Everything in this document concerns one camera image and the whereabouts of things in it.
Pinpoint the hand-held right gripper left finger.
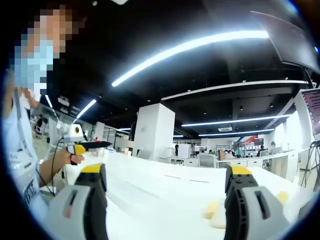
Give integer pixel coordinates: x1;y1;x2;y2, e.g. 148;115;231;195
48;163;109;240

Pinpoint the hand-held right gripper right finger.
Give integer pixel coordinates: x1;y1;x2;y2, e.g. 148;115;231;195
224;164;291;240

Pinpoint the clear lid with yellow latches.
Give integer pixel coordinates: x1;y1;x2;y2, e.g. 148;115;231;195
203;190;290;230

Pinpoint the person's left hand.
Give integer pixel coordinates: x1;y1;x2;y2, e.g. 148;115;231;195
61;150;86;166

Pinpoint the white chest device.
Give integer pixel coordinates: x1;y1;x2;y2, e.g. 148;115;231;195
6;147;38;180

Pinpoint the person in light blue shirt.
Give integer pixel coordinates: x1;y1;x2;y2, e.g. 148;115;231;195
0;82;51;226

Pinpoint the grey office chair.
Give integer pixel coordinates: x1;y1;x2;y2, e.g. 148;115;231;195
198;153;218;168

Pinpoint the white cabinet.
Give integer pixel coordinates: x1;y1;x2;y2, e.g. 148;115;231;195
177;144;192;159

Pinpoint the black laptop stand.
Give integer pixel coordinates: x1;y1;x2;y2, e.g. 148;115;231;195
298;139;320;188

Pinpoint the open laptop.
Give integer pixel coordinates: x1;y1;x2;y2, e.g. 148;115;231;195
300;87;320;141

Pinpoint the black hanging monitor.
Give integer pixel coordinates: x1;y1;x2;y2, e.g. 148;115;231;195
250;9;320;73

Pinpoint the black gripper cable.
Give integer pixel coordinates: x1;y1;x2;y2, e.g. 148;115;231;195
48;137;67;176

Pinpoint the white neck strap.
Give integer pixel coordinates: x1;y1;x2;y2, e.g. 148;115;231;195
12;86;35;157

